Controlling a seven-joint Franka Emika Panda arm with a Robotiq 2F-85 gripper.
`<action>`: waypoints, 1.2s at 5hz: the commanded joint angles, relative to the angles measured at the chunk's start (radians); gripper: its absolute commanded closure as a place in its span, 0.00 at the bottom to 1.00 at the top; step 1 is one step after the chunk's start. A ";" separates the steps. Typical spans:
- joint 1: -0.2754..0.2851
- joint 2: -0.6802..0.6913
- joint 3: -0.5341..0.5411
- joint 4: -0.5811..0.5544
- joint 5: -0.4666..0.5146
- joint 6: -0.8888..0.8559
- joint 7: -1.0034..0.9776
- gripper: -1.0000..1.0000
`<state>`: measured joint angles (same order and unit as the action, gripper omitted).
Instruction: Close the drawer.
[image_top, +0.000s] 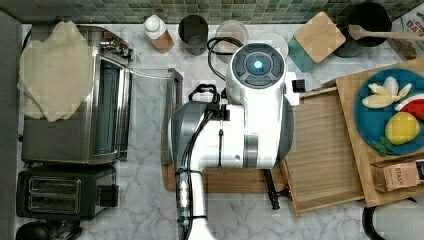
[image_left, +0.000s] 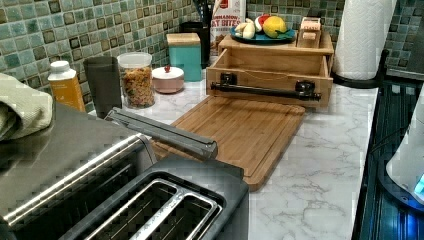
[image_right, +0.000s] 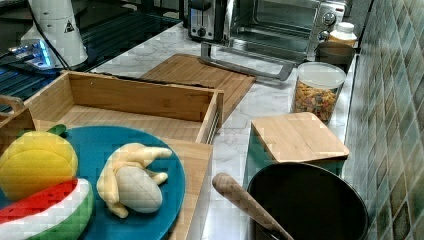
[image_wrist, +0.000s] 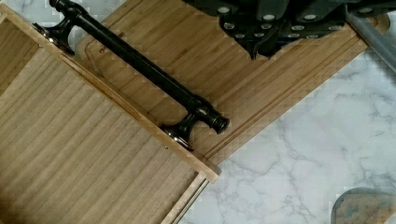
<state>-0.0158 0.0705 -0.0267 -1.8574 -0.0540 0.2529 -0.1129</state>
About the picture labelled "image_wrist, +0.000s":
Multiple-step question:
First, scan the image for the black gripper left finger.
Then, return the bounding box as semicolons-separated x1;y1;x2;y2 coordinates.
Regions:
183;0;282;60

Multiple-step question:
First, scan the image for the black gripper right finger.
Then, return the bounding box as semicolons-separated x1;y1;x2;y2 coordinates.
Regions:
257;0;395;58

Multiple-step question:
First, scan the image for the black metal drawer handle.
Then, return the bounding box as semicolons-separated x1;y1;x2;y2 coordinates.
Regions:
34;0;230;150

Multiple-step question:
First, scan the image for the light wooden drawer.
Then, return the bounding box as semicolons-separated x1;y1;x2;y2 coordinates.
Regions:
0;7;219;224

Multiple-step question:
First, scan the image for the grey metal bar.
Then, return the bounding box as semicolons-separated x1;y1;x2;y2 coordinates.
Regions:
346;12;396;72

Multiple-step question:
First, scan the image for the grey bowl with food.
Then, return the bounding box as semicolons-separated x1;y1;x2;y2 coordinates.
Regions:
331;188;396;224

